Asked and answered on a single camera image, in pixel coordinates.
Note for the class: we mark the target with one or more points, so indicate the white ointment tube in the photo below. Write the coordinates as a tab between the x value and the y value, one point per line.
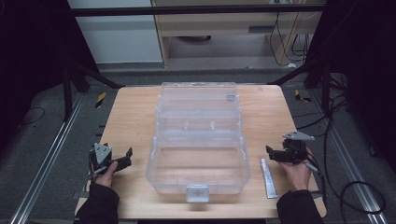
267	179

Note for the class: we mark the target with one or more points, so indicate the aluminium floor rail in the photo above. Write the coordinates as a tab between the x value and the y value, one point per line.
355	177
46	161

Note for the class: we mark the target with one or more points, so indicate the black metal stand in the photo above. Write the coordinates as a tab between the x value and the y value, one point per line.
77	81
314	74

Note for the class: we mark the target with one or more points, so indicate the wooden desk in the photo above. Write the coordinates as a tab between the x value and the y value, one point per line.
230	28

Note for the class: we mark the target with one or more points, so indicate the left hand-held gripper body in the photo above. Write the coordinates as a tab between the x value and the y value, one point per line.
101	156

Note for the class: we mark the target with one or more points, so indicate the black crossbar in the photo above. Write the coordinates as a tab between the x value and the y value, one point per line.
196	10

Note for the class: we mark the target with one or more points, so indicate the white cabinet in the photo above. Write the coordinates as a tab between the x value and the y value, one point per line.
118	34

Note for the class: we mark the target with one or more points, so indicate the clear plastic storage box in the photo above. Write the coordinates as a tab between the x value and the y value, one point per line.
198	138

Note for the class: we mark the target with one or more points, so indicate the person's left hand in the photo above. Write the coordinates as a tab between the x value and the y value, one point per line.
107	176

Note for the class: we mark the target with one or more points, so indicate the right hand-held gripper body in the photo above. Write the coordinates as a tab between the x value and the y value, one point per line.
295	148

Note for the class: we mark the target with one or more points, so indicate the person's right hand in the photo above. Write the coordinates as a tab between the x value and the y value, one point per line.
296	174

